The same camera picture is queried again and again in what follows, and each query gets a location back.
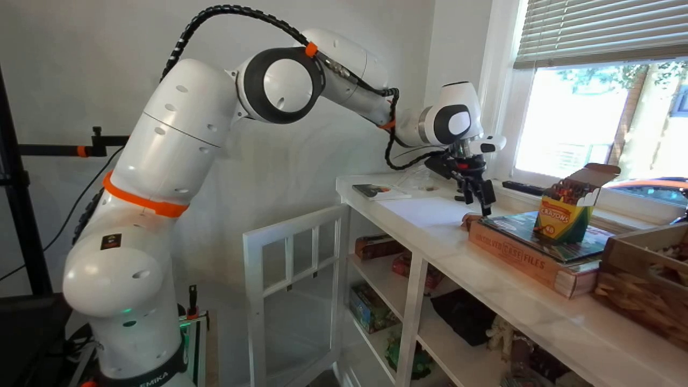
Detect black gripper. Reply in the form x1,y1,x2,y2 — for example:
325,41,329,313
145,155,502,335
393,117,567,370
446,152,499,220

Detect black remote control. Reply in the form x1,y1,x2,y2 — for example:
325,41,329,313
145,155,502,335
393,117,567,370
502,178,551,197

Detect white paper sheet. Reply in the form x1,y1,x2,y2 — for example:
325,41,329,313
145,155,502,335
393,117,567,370
373,190,476,232

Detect orange board game box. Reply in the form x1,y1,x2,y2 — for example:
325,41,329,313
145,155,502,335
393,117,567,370
465,213,612,300

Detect brown shelf box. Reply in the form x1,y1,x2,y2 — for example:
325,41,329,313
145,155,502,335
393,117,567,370
354,235,406,261

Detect white framed window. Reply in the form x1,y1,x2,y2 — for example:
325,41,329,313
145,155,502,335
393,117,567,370
513,55,688,181

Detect black bag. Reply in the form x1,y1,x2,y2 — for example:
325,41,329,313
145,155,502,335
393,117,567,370
431,286,499,349

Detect white counter shelf unit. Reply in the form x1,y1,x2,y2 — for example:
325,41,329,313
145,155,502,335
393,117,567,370
333,169,688,387

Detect green shelf box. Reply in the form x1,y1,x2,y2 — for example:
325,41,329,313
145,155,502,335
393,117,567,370
349,279,401,332

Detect green shelf item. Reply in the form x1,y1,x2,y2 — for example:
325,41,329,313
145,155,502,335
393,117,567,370
385,328,437,383

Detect white window blinds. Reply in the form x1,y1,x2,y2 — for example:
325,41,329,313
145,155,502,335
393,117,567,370
515,0,688,70

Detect white glass-pane cabinet door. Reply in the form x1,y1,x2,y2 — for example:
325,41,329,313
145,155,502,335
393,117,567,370
241,202,351,387

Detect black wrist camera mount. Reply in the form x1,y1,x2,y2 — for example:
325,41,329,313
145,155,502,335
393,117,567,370
427,152,455,178

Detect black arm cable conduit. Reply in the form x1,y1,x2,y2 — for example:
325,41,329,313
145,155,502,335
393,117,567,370
157,1,448,172

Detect black camera stand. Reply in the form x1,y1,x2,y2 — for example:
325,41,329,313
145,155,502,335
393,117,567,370
0,66,131,298

